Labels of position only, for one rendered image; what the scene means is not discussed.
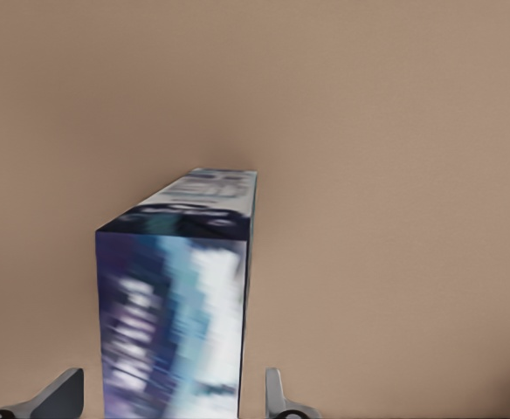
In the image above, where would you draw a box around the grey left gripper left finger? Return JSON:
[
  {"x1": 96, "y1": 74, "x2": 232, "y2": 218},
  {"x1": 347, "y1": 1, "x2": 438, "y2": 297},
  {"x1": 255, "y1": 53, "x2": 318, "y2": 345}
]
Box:
[{"x1": 0, "y1": 367, "x2": 85, "y2": 419}]

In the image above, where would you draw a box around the blue and white printed box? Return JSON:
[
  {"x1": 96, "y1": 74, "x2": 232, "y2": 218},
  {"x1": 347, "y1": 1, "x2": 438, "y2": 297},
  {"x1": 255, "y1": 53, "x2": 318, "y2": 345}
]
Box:
[{"x1": 94, "y1": 167, "x2": 258, "y2": 419}]

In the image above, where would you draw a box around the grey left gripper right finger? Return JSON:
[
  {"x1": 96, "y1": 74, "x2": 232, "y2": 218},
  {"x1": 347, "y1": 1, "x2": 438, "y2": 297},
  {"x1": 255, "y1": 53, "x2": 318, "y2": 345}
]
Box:
[{"x1": 265, "y1": 367, "x2": 322, "y2": 419}]

